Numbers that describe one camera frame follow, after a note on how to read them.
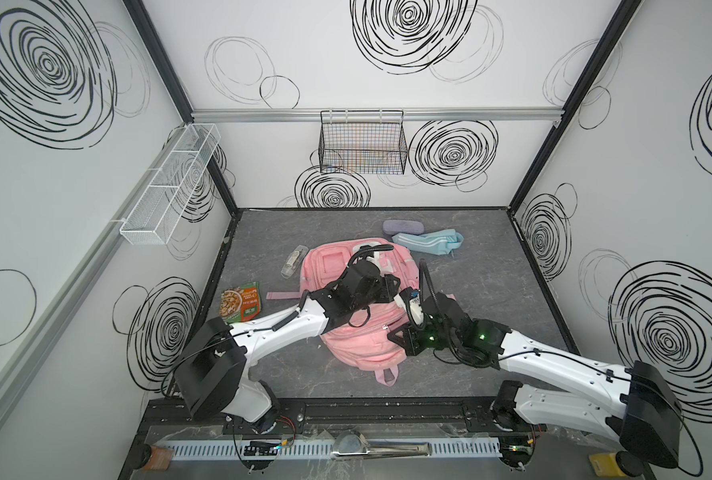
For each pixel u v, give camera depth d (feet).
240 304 3.01
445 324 1.87
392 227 3.66
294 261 3.35
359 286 1.96
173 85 2.73
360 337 2.52
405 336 2.15
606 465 2.11
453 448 2.42
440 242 3.44
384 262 3.08
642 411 1.29
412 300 2.24
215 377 1.36
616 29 2.42
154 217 2.37
